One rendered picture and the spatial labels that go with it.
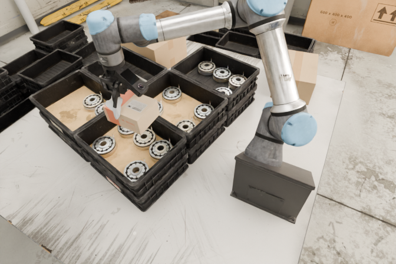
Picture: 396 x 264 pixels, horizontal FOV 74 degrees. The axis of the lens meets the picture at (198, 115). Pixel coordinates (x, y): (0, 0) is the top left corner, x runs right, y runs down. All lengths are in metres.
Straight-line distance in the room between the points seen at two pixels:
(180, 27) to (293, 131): 0.50
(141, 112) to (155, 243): 0.52
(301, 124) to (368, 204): 1.44
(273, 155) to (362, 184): 1.37
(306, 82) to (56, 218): 1.37
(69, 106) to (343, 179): 1.93
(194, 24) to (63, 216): 0.95
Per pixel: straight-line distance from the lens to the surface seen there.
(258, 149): 1.03
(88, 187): 1.35
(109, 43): 0.84
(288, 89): 0.89
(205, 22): 0.96
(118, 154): 1.24
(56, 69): 2.55
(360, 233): 2.14
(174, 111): 1.36
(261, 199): 1.14
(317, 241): 2.00
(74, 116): 1.49
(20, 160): 1.61
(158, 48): 1.72
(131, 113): 0.96
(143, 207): 1.18
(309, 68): 1.67
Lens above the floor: 1.78
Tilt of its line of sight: 46 degrees down
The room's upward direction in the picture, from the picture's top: 3 degrees counter-clockwise
